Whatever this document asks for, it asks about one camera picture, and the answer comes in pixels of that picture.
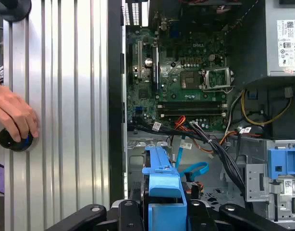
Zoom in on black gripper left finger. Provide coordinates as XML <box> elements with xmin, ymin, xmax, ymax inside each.
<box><xmin>45</xmin><ymin>199</ymin><xmax>145</xmax><ymax>231</ymax></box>

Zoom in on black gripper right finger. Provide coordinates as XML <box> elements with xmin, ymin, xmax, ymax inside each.
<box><xmin>187</xmin><ymin>200</ymin><xmax>286</xmax><ymax>231</ymax></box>

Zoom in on black orange disk power wire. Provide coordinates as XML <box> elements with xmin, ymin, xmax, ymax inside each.
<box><xmin>182</xmin><ymin>181</ymin><xmax>206</xmax><ymax>200</ymax></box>

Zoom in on hard disk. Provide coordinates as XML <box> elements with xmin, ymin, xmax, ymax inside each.
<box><xmin>142</xmin><ymin>141</ymin><xmax>194</xmax><ymax>231</ymax></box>

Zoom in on round black tool blue ring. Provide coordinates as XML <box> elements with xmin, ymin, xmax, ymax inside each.
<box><xmin>0</xmin><ymin>127</ymin><xmax>35</xmax><ymax>152</ymax></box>

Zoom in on grey metal disk bay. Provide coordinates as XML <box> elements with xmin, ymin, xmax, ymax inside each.
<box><xmin>127</xmin><ymin>137</ymin><xmax>177</xmax><ymax>200</ymax></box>

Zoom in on black RAM slot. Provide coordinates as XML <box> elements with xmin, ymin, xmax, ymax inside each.
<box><xmin>158</xmin><ymin>101</ymin><xmax>228</xmax><ymax>109</ymax></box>
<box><xmin>158</xmin><ymin>110</ymin><xmax>228</xmax><ymax>118</ymax></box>

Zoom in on long black expansion slot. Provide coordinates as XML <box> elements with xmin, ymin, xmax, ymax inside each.
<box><xmin>151</xmin><ymin>45</ymin><xmax>160</xmax><ymax>93</ymax></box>

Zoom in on short expansion slot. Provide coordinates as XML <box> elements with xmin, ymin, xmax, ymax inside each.
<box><xmin>137</xmin><ymin>40</ymin><xmax>143</xmax><ymax>80</ymax></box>

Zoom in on person's hand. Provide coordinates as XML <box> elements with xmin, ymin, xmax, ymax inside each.
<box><xmin>0</xmin><ymin>84</ymin><xmax>40</xmax><ymax>143</ymax></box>

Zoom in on grey metal drive cage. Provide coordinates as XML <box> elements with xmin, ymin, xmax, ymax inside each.
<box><xmin>245</xmin><ymin>139</ymin><xmax>295</xmax><ymax>224</ymax></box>

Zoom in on blue drive latch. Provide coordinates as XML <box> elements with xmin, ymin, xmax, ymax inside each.
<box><xmin>267</xmin><ymin>148</ymin><xmax>295</xmax><ymax>180</ymax></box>

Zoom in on black PC case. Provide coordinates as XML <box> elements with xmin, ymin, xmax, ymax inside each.
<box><xmin>109</xmin><ymin>0</ymin><xmax>295</xmax><ymax>231</ymax></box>

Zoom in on metal locking lever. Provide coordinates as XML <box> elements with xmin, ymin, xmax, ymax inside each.
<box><xmin>203</xmin><ymin>85</ymin><xmax>235</xmax><ymax>94</ymax></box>

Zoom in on CPU socket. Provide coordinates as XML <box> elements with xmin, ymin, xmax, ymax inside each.
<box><xmin>180</xmin><ymin>71</ymin><xmax>202</xmax><ymax>90</ymax></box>

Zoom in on metal socket cover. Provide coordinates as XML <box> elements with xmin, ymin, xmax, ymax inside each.
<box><xmin>201</xmin><ymin>68</ymin><xmax>235</xmax><ymax>92</ymax></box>

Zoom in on green motherboard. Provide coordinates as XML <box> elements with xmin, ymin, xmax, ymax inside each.
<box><xmin>127</xmin><ymin>14</ymin><xmax>237</xmax><ymax>132</ymax></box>

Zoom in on grey power supply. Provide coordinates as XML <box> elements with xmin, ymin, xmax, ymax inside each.
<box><xmin>265</xmin><ymin>0</ymin><xmax>295</xmax><ymax>77</ymax></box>

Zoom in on black round stand base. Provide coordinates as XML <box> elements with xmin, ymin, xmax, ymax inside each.
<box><xmin>0</xmin><ymin>0</ymin><xmax>32</xmax><ymax>23</ymax></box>

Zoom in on blue disk wire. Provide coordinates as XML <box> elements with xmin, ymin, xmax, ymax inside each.
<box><xmin>175</xmin><ymin>134</ymin><xmax>209</xmax><ymax>184</ymax></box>

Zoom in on black wire bundle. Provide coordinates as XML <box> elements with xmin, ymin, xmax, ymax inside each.
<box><xmin>127</xmin><ymin>115</ymin><xmax>249</xmax><ymax>207</ymax></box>

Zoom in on orange wire bundle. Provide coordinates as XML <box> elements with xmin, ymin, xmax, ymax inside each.
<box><xmin>175</xmin><ymin>115</ymin><xmax>234</xmax><ymax>154</ymax></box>

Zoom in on yellow wire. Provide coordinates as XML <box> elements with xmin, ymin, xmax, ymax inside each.
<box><xmin>241</xmin><ymin>89</ymin><xmax>292</xmax><ymax>126</ymax></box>

